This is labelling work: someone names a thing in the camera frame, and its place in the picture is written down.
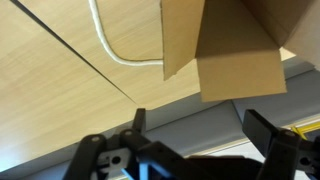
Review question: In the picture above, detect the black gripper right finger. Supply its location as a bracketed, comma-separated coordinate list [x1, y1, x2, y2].
[241, 108, 300, 180]

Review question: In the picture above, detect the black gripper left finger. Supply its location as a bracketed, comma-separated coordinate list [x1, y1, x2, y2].
[63, 107, 151, 180]

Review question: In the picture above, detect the white rope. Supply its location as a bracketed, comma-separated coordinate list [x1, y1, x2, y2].
[87, 0, 164, 67]

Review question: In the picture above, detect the brown cardboard box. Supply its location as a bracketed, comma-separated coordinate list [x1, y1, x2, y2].
[159, 0, 320, 103]

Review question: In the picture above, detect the grey bench seat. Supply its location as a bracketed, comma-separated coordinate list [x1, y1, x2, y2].
[0, 56, 320, 180]

